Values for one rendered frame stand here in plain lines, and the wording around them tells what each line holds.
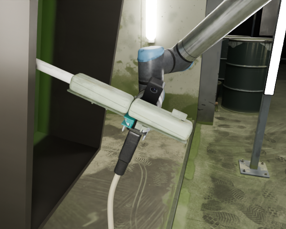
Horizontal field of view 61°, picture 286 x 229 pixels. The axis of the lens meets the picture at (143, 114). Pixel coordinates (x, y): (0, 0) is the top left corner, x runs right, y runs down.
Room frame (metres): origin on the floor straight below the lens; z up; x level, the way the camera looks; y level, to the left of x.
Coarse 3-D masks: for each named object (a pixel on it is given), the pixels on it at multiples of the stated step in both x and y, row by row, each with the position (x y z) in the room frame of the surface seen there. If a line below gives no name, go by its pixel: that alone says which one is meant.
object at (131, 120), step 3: (126, 114) 0.54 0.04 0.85; (126, 117) 0.53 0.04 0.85; (129, 117) 0.54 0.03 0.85; (132, 117) 0.54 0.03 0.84; (123, 120) 0.55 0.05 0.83; (126, 120) 0.53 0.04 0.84; (129, 120) 0.53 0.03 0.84; (132, 120) 0.53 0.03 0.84; (123, 123) 0.54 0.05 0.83; (129, 123) 0.53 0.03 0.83; (132, 123) 0.53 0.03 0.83; (126, 126) 0.53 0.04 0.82; (129, 126) 0.53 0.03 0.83
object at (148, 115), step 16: (48, 64) 0.59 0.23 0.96; (64, 80) 0.57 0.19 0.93; (80, 80) 0.55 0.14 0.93; (96, 80) 0.57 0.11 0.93; (80, 96) 0.55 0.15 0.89; (96, 96) 0.54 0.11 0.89; (112, 96) 0.53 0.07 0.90; (128, 96) 0.55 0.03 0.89; (128, 112) 0.53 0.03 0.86; (144, 112) 0.52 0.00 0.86; (160, 112) 0.52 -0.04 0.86; (176, 112) 0.52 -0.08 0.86; (144, 128) 0.52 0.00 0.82; (160, 128) 0.51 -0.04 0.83; (176, 128) 0.50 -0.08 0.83; (128, 144) 0.54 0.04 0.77; (128, 160) 0.54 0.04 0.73
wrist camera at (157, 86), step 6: (150, 78) 0.66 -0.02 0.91; (150, 84) 0.64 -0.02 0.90; (156, 84) 0.64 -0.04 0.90; (162, 84) 0.64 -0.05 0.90; (144, 90) 0.67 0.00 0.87; (150, 90) 0.65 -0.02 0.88; (156, 90) 0.64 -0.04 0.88; (162, 90) 0.64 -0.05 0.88; (144, 96) 0.67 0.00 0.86; (150, 96) 0.66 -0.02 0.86; (156, 96) 0.65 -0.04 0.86; (150, 102) 0.67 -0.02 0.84; (156, 102) 0.67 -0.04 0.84
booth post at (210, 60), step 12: (216, 0) 2.48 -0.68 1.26; (216, 48) 2.46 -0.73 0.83; (204, 60) 2.49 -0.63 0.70; (216, 60) 2.46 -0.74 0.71; (204, 72) 2.49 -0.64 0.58; (216, 72) 2.46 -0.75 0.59; (204, 84) 2.49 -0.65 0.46; (216, 84) 2.45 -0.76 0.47; (204, 96) 2.48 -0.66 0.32; (204, 108) 2.48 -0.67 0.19; (204, 120) 2.48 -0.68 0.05
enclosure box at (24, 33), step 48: (0, 0) 0.48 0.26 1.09; (48, 0) 1.12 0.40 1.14; (96, 0) 1.08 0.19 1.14; (0, 48) 0.48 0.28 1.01; (48, 48) 1.12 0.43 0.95; (96, 48) 1.08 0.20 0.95; (0, 96) 0.49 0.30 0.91; (48, 96) 1.13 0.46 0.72; (0, 144) 0.49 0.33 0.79; (48, 144) 1.04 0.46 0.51; (96, 144) 1.08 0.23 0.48; (0, 192) 0.50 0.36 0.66; (48, 192) 0.73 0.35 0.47
